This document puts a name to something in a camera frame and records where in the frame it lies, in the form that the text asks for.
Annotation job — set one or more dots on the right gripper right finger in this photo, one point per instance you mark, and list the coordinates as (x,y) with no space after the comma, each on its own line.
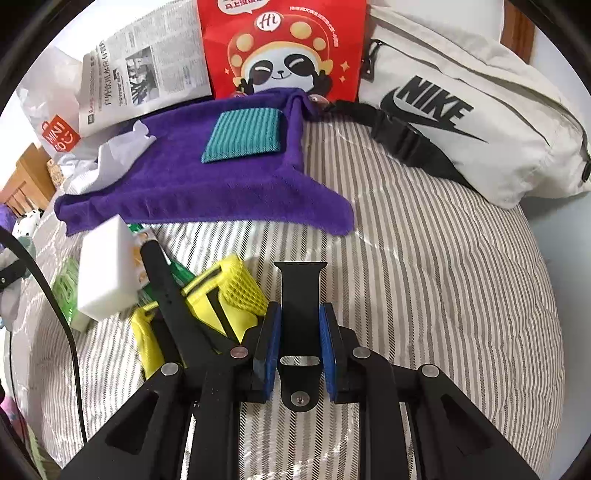
(412,419)

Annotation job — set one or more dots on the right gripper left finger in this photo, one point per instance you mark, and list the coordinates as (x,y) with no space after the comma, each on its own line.
(184,422)

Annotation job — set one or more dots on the black watch strap half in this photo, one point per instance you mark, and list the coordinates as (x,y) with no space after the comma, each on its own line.
(300,350)

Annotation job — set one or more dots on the yellow mesh pouch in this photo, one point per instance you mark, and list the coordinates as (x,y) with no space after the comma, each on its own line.
(225,297)

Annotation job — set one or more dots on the white foam block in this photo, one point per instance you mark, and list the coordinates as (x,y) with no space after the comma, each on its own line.
(107,281)

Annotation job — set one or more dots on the green tissue pack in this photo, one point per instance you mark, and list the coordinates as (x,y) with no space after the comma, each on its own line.
(65,291)

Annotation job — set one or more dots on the white cloth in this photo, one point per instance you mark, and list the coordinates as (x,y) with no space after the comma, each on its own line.
(114,159)

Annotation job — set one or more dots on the teal knitted cloth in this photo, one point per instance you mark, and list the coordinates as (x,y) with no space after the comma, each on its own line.
(243,132)

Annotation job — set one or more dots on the striped grey bed quilt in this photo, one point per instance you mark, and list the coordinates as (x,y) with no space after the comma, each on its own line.
(432,273)

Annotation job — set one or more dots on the purple towel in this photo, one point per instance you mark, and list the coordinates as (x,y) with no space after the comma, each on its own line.
(169,183)

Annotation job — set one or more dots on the wooden bedside shelf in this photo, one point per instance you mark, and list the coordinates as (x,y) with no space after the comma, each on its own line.
(30,186)

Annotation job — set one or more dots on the patterned brown book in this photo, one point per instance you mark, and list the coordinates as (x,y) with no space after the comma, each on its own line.
(55,172)

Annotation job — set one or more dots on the white Nike waist bag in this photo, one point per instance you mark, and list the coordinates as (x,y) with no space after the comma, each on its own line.
(465,108)

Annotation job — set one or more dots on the grey Miniso plastic bag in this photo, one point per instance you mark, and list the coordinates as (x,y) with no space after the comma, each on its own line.
(48,94)

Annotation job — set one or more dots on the folded newspaper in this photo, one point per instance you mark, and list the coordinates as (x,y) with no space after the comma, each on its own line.
(153,63)

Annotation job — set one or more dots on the red panda paper bag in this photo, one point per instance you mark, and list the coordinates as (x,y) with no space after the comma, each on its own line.
(315,46)

